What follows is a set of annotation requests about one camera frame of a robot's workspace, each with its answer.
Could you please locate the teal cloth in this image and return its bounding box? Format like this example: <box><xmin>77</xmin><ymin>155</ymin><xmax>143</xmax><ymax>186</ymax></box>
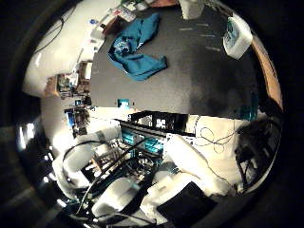
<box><xmin>107</xmin><ymin>12</ymin><xmax>168</xmax><ymax>82</ymax></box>

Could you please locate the thin black wire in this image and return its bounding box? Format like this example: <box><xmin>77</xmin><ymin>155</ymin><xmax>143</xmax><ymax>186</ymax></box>
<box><xmin>193</xmin><ymin>117</ymin><xmax>241</xmax><ymax>155</ymax></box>

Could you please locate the red-brown object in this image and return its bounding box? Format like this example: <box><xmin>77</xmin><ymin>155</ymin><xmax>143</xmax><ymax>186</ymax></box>
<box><xmin>148</xmin><ymin>0</ymin><xmax>179</xmax><ymax>8</ymax></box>

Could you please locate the wooden table edge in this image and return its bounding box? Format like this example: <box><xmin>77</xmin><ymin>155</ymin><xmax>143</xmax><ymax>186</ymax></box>
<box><xmin>251</xmin><ymin>34</ymin><xmax>284</xmax><ymax>110</ymax></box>

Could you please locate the white box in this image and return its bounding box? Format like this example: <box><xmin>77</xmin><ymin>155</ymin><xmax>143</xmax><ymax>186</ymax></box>
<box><xmin>86</xmin><ymin>17</ymin><xmax>107</xmax><ymax>41</ymax></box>

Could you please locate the white tub with teal label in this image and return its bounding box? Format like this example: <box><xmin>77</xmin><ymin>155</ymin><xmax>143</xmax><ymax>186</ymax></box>
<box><xmin>222</xmin><ymin>13</ymin><xmax>254</xmax><ymax>60</ymax></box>

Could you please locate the cluttered shelf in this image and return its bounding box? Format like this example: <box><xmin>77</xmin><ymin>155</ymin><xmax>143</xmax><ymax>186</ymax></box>
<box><xmin>44</xmin><ymin>72</ymin><xmax>80</xmax><ymax>98</ymax></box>

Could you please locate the white printed packet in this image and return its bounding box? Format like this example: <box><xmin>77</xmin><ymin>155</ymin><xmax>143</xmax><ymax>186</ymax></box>
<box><xmin>112</xmin><ymin>6</ymin><xmax>137</xmax><ymax>23</ymax></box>

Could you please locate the black cable bundle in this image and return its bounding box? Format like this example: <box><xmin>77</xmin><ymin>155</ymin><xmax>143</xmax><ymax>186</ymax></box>
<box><xmin>236</xmin><ymin>118</ymin><xmax>281</xmax><ymax>191</ymax></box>

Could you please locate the black cable on wall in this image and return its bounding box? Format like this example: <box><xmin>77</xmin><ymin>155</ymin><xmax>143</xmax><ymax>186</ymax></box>
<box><xmin>32</xmin><ymin>6</ymin><xmax>77</xmax><ymax>55</ymax></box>

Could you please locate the brown wooden cabinet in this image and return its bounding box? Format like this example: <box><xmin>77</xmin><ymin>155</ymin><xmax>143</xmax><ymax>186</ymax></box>
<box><xmin>75</xmin><ymin>60</ymin><xmax>94</xmax><ymax>93</ymax></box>

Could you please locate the black rack with teal bins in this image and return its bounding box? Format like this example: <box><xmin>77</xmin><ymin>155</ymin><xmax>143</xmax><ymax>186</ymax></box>
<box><xmin>118</xmin><ymin>109</ymin><xmax>196</xmax><ymax>156</ymax></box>

